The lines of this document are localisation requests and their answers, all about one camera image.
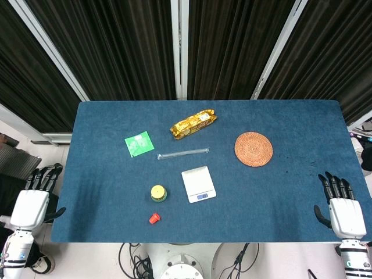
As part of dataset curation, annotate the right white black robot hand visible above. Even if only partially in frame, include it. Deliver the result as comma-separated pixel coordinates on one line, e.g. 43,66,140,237
313,171,367,240

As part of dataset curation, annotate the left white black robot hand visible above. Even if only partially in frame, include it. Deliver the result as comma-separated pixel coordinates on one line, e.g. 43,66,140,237
10,163,67,228

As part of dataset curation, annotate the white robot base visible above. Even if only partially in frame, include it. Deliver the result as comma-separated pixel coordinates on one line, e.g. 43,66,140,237
146,242,226,279

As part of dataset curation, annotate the green and yellow container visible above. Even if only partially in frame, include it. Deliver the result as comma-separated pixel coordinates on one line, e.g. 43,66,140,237
150,184,168,203

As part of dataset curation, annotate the small silver digital scale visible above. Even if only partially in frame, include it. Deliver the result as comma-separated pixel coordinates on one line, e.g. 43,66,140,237
181,166,217,204

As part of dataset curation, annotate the black slatted crate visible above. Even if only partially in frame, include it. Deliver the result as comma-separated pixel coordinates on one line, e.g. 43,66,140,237
0,142,42,178

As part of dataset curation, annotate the black and white shoe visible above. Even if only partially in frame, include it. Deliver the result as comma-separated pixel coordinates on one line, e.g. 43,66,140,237
30,243,56,274

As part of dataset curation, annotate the round woven orange coaster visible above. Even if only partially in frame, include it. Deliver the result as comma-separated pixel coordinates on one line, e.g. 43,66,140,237
234,131,274,167

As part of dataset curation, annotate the green square packet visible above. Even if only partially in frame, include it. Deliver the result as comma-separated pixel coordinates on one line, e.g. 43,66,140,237
124,130,155,158

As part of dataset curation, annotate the blue table mat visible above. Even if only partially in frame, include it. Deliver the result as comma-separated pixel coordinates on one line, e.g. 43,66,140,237
51,100,372,244

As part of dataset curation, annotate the clear plastic tube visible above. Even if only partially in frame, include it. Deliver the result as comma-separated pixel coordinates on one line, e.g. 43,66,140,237
157,147,210,160

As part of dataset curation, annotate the golden snack package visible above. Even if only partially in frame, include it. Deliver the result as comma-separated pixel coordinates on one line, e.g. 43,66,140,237
170,109,218,141

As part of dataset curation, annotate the black cable bundle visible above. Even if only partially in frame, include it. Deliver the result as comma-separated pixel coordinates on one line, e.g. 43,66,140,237
118,242,155,279

